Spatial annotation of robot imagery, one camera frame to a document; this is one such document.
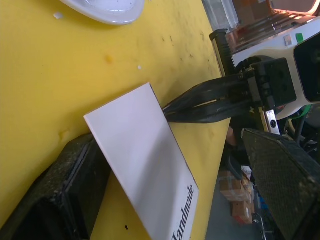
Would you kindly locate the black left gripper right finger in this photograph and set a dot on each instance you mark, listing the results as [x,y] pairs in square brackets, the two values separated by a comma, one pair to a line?
[285,180]

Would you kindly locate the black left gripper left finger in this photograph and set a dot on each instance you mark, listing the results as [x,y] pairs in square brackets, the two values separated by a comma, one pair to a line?
[50,195]

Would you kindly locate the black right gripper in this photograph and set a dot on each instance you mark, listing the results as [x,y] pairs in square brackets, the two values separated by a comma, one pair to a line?
[275,80]

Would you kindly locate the white Handmade matchbox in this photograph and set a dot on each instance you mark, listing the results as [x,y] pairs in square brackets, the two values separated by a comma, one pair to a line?
[140,155]

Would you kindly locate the taped cardboard box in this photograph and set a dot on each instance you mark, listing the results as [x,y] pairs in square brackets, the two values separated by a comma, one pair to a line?
[236,197]

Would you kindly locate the clear plastic container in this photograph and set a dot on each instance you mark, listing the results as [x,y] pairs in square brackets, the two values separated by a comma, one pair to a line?
[220,12]

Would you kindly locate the brown cardboard box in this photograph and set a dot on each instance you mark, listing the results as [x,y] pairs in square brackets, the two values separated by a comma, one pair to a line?
[252,8]

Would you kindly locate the white plate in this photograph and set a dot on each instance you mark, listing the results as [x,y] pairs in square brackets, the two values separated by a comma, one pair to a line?
[110,11]

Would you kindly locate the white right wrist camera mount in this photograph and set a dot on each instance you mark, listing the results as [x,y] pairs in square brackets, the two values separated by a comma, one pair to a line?
[298,75]

